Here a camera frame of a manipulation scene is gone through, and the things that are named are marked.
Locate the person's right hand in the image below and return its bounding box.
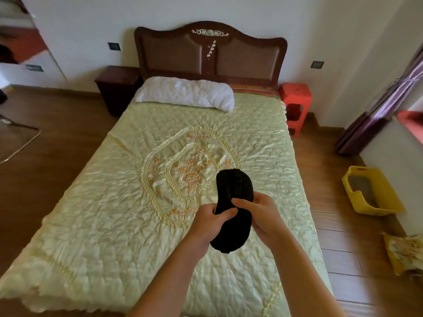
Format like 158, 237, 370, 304
231, 192, 287, 242

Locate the person's left hand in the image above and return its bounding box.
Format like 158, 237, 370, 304
187, 203, 238, 247

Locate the black sock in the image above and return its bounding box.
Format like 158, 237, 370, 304
210, 168, 254, 254

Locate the person's left forearm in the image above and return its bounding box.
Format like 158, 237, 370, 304
127, 232, 211, 317

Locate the person's right forearm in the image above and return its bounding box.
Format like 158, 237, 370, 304
270, 227, 347, 317

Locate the pale yellow quilted bedspread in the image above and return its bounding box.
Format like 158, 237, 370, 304
0, 92, 334, 317

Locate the red plastic stool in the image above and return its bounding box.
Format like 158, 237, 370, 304
278, 83, 313, 137

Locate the white pillow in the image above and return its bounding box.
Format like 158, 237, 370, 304
134, 76, 235, 113

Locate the yellow plastic basket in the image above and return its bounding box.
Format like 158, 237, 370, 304
342, 166, 406, 217

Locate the brown wooden headboard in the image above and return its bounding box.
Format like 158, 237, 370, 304
134, 21, 288, 89

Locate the purple curtain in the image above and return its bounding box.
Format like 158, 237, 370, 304
335, 43, 423, 156

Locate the dark wooden nightstand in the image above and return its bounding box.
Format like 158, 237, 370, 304
95, 65, 143, 117

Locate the yellow patterned cloth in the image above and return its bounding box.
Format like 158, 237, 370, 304
383, 232, 423, 278

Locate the red window sill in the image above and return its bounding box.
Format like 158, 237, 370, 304
396, 110, 423, 144

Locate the white wardrobe door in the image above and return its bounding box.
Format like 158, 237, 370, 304
0, 0, 68, 90

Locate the metal frame chair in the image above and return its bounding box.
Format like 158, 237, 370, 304
0, 114, 42, 165

